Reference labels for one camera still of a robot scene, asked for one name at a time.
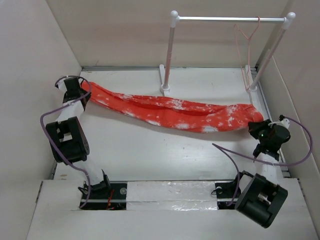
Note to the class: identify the red white tie-dye trousers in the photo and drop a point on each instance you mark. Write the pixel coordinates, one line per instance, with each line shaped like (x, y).
(176, 113)

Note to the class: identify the pink wire hanger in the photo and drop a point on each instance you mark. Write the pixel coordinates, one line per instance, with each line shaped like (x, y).
(247, 50)

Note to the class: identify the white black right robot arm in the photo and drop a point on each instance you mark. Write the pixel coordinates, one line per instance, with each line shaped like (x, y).
(261, 195)

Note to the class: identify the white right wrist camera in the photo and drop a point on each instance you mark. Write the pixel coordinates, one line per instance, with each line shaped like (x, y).
(285, 122)

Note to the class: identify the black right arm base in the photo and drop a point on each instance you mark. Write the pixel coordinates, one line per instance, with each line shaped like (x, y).
(224, 191)

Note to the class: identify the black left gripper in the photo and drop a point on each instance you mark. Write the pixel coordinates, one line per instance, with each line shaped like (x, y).
(87, 97)

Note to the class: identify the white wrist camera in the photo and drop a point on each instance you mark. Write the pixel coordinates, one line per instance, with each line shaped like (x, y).
(61, 86)
(285, 122)

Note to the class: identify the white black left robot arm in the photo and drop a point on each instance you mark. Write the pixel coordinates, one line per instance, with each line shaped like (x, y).
(67, 139)

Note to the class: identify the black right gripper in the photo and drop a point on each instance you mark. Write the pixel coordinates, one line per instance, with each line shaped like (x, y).
(254, 126)

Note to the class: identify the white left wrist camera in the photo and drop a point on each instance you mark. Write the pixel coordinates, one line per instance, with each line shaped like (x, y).
(61, 86)

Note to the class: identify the white clothes rack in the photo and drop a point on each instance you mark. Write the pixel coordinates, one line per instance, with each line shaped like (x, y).
(251, 83)

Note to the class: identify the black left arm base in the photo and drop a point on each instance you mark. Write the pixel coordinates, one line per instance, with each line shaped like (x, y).
(106, 195)

